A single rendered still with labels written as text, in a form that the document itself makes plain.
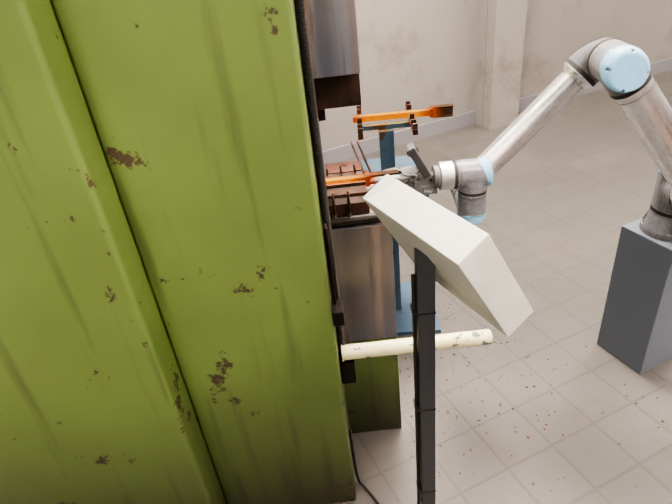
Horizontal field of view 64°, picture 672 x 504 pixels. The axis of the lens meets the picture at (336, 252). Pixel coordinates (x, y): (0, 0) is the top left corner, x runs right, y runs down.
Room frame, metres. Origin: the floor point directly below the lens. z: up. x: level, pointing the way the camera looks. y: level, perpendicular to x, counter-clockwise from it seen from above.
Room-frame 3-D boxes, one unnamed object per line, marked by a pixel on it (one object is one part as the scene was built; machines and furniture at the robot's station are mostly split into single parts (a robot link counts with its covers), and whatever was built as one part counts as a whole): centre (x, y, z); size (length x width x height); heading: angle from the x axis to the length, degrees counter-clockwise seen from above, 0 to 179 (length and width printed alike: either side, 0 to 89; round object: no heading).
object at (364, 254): (1.58, 0.10, 0.69); 0.56 x 0.38 x 0.45; 89
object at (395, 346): (1.18, -0.20, 0.62); 0.44 x 0.05 x 0.05; 89
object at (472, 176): (1.54, -0.45, 0.97); 0.12 x 0.09 x 0.10; 89
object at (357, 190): (1.53, 0.09, 0.96); 0.42 x 0.20 x 0.09; 89
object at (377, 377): (1.58, 0.10, 0.23); 0.56 x 0.38 x 0.47; 89
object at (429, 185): (1.54, -0.29, 0.97); 0.12 x 0.08 x 0.09; 89
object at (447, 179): (1.55, -0.37, 0.98); 0.10 x 0.05 x 0.09; 179
